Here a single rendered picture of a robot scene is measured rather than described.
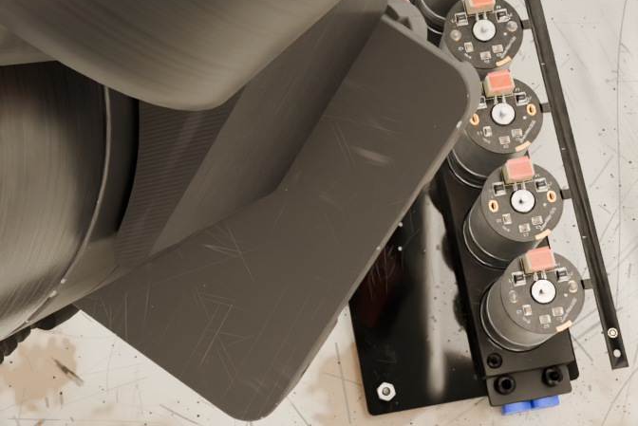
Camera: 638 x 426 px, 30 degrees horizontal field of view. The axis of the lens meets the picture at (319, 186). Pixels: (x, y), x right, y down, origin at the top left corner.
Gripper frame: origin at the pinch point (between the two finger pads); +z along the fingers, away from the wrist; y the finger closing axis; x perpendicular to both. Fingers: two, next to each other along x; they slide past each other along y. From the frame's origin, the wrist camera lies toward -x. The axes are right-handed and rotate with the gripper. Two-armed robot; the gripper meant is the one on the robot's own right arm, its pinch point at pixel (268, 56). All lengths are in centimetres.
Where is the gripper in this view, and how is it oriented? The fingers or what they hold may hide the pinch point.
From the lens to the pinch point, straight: 27.2
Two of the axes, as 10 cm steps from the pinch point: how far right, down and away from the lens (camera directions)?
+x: -5.1, 8.2, 2.6
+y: -8.2, -5.6, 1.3
